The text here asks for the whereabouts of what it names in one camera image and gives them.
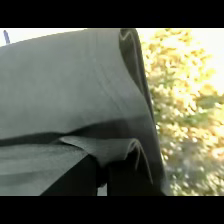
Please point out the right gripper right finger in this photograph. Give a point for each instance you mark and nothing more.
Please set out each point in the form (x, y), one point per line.
(128, 180)

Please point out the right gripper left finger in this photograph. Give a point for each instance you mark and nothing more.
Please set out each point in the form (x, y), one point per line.
(80, 180)

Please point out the grey T-shirt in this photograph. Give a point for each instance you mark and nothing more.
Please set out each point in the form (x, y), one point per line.
(66, 86)

